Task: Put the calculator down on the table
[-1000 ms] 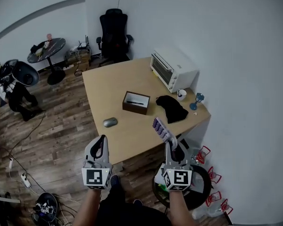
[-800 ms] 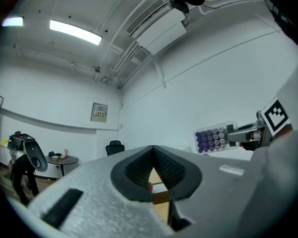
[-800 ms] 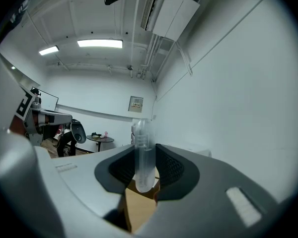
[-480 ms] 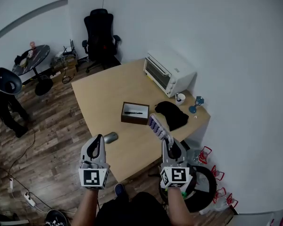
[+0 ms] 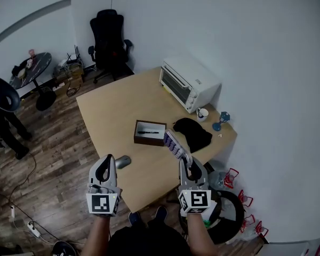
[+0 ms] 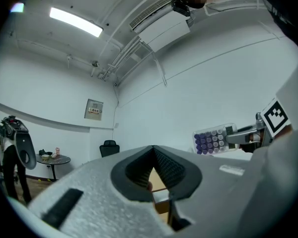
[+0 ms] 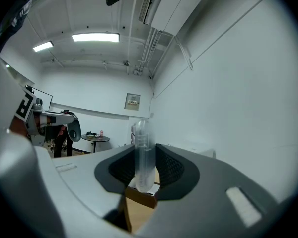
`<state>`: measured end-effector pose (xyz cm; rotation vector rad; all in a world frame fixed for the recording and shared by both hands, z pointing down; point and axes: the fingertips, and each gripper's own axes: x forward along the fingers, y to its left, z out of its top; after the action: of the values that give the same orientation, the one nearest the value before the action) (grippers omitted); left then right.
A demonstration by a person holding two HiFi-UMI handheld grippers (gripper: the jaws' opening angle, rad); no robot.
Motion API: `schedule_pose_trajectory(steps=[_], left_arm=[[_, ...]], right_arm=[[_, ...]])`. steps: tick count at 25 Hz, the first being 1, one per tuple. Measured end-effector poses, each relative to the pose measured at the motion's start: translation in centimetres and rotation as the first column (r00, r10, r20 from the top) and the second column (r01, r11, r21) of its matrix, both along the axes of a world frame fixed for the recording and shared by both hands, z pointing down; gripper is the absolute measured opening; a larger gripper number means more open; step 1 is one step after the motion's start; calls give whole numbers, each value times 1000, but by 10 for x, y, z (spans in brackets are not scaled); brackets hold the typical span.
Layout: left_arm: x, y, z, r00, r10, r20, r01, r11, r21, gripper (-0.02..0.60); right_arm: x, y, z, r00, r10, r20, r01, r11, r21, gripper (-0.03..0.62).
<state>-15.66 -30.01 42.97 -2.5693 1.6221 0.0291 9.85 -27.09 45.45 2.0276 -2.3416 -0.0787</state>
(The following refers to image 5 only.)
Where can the white power strip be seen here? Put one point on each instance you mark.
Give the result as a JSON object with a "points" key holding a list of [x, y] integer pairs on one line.
{"points": [[34, 229], [58, 87], [12, 211]]}

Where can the person's left blue shoe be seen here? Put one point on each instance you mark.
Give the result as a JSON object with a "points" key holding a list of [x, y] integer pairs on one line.
{"points": [[134, 218]]}

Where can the person's right blue shoe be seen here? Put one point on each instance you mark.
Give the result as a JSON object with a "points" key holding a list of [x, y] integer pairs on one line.
{"points": [[161, 212]]}

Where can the low shelf with boxes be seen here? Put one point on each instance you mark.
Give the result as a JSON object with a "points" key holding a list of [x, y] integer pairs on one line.
{"points": [[69, 72]]}

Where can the person's blue shoe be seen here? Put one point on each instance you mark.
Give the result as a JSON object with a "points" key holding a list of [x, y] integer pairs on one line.
{"points": [[134, 218], [161, 212]]}

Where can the black office chair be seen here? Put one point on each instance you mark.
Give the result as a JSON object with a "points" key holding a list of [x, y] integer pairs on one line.
{"points": [[109, 39]]}

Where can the white paper sheet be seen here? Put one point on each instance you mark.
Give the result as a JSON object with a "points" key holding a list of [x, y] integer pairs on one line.
{"points": [[212, 209]]}

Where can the person's right forearm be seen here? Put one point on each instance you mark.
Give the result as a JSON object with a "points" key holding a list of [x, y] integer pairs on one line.
{"points": [[200, 236]]}

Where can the white toaster oven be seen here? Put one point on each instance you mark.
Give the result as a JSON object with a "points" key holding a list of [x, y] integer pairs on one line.
{"points": [[197, 81]]}

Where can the pink figurine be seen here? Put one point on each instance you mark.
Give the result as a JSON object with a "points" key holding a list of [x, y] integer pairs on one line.
{"points": [[31, 53]]}

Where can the black cloth bag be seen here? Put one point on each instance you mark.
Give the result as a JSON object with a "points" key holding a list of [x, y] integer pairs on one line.
{"points": [[194, 136]]}

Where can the white cardboard box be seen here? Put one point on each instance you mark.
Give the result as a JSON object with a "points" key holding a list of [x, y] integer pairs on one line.
{"points": [[288, 249]]}

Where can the black tray of gripper parts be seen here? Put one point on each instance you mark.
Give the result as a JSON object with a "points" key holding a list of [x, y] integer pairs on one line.
{"points": [[64, 249]]}

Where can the white mug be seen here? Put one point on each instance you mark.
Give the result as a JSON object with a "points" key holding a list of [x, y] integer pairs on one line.
{"points": [[202, 115]]}

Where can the green item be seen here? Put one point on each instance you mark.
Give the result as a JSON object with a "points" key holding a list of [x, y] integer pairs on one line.
{"points": [[206, 223]]}

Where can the blue lantern ornament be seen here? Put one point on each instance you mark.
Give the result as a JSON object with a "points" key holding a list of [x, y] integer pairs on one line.
{"points": [[217, 127]]}

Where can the black bundle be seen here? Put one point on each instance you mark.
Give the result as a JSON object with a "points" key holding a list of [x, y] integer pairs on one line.
{"points": [[17, 70]]}

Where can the person's black clothing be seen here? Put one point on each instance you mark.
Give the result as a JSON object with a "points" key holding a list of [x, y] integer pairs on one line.
{"points": [[149, 241]]}

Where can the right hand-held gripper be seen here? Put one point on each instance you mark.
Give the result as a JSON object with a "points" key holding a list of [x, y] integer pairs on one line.
{"points": [[197, 199]]}

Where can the person's left forearm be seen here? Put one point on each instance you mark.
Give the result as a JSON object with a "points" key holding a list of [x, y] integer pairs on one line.
{"points": [[97, 236]]}

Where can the purple and white keypad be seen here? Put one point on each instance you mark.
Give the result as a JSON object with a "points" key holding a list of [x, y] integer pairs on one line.
{"points": [[173, 144]]}

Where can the round black marble table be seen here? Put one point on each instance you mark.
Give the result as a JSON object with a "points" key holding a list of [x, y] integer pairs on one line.
{"points": [[40, 65]]}

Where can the black router with antennas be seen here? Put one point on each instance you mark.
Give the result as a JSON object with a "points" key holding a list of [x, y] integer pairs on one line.
{"points": [[75, 59]]}

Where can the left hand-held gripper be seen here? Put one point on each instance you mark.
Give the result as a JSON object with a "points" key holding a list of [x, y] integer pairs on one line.
{"points": [[101, 203]]}

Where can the brown box with white lining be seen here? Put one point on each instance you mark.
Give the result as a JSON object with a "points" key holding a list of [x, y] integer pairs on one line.
{"points": [[149, 141]]}

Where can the black oval tray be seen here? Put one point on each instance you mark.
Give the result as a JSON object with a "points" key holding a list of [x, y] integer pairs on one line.
{"points": [[0, 95]]}

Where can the grey computer mouse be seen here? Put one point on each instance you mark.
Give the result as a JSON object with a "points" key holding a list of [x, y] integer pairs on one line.
{"points": [[122, 162]]}

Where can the small white item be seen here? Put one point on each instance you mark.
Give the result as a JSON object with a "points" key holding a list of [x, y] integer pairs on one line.
{"points": [[30, 63]]}

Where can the round black bin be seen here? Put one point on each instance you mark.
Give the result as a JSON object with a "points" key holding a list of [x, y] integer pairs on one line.
{"points": [[238, 215]]}

